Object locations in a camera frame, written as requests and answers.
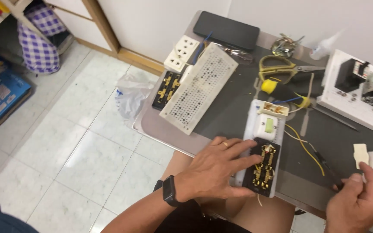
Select person's left hand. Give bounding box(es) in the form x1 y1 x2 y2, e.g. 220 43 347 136
174 136 265 203

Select person's right hand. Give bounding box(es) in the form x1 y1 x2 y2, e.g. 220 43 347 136
324 162 373 233

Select thin black screwdriver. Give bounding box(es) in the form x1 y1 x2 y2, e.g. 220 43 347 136
309 143 345 191

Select black socket base brass contacts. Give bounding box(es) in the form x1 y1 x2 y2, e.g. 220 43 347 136
151 71 182 111
242 137 281 198

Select black smartwatch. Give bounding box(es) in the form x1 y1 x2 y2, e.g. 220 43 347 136
153 175 183 208

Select person's black shorts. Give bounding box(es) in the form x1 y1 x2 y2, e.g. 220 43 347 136
153 180 252 233

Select small cream plate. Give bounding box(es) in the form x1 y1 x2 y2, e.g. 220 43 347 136
353 143 370 170

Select dark grey table mat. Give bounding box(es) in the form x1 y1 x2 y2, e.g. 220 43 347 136
191 45 373 212

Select person's leg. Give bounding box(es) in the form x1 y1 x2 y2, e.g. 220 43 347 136
160 150 296 233

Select white perforated board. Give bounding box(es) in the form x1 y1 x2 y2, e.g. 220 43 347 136
159 42 239 136

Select cream terminal block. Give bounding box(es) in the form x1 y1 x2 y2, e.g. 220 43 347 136
257 101 290 117

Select white plastic bag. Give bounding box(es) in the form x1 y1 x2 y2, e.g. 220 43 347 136
115 71 156 120

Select yellow black screwdriver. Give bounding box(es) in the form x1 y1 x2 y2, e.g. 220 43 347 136
260 79 360 132

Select white panel with black breakers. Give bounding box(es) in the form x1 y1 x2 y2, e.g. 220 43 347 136
316 49 373 140

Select white triple socket cover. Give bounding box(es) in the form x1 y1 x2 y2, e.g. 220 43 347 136
163 35 201 73

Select black phone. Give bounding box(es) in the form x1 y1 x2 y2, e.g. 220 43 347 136
193 10 261 52

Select white glue bottle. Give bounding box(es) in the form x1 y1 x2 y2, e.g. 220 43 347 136
309 30 346 61

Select purple checkered cloth bag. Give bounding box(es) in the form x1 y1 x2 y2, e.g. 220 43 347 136
17 3 68 74

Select dark blue cloth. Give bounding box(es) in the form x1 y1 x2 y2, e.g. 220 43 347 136
0 203 40 233

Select white switch green rocker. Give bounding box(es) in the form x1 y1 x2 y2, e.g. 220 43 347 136
253 113 278 142

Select yellow wire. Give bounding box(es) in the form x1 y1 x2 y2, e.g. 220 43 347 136
285 124 326 177

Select short blue wire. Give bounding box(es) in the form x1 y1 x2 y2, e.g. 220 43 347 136
272 96 304 105

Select cream wire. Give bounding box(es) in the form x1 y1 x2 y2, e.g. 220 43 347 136
299 72 315 137

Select long blue wire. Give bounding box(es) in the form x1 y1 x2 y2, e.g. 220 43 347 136
192 31 214 65

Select yellow handled scissors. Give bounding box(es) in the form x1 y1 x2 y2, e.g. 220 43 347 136
258 55 326 83

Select tangled metal wire bundle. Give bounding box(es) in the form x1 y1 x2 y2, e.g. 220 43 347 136
270 33 305 59

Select wooden cabinet frame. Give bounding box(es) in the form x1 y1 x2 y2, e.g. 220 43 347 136
0 0 165 77

